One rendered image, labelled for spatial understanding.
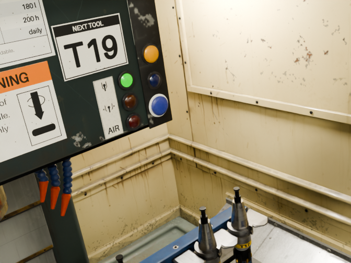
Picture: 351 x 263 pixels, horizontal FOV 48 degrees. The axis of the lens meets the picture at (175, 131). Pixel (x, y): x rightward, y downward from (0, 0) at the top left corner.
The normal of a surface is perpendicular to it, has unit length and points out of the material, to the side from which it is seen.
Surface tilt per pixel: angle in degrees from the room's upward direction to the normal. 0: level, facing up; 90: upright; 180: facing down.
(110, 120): 90
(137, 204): 90
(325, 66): 90
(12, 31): 90
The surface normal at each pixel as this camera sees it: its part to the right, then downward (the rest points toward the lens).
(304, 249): -0.46, -0.69
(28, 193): 0.60, 0.21
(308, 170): -0.78, 0.33
